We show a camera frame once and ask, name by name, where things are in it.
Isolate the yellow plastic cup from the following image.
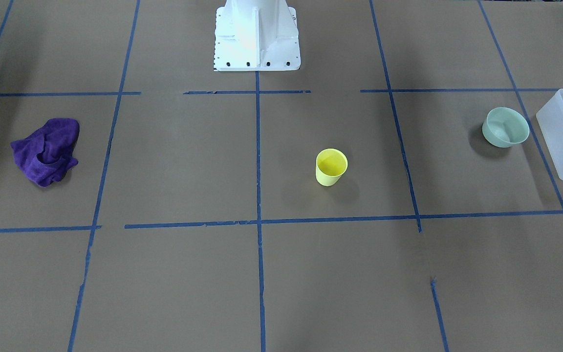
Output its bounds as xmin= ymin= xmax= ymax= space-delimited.
xmin=315 ymin=149 xmax=348 ymax=187

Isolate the green ceramic bowl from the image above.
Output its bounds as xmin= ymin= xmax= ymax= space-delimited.
xmin=482 ymin=107 xmax=530 ymax=149

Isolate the purple crumpled cloth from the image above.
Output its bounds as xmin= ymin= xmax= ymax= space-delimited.
xmin=10 ymin=118 xmax=80 ymax=187

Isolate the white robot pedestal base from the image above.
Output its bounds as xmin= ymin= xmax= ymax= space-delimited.
xmin=213 ymin=0 xmax=302 ymax=72

